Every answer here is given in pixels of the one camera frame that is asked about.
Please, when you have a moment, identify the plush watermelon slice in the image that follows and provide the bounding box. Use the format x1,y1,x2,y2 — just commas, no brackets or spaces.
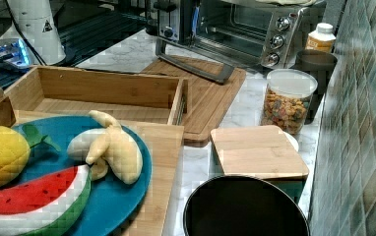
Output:
0,165,91,236

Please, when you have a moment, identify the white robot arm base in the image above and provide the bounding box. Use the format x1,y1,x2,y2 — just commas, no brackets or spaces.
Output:
0,0,66,65

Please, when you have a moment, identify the clear jar of cereal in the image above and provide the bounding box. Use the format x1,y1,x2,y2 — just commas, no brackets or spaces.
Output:
261,69,318,135

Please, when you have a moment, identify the large wooden cutting board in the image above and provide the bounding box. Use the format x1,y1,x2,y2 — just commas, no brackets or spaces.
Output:
142,59,246,148

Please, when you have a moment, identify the black round pot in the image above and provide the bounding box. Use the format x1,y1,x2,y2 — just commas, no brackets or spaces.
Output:
183,175,310,236

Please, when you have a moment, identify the blue round plate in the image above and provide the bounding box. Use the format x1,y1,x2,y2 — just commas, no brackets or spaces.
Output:
12,116,153,236

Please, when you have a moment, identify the silver toaster oven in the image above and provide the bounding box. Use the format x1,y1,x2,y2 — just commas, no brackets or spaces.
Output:
156,0,326,84

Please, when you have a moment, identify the plush peeled banana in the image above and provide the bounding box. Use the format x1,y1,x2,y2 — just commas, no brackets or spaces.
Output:
67,110,143,185

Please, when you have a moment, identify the container with wooden lid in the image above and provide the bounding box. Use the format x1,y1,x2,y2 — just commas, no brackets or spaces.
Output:
210,125,309,203

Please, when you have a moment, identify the silver toaster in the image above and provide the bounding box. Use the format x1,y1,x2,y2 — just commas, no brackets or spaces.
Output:
151,0,195,44

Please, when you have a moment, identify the wooden drawer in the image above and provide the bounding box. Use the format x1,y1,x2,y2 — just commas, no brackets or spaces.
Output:
5,66,188,125

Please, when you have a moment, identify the plush yellow pineapple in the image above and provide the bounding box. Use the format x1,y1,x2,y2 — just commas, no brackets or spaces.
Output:
0,124,60,187

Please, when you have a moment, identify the dark grey cup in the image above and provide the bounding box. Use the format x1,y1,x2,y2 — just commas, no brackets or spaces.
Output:
293,49,338,124

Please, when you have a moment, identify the white yellow label bottle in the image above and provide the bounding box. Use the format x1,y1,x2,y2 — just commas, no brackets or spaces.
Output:
305,23,336,53

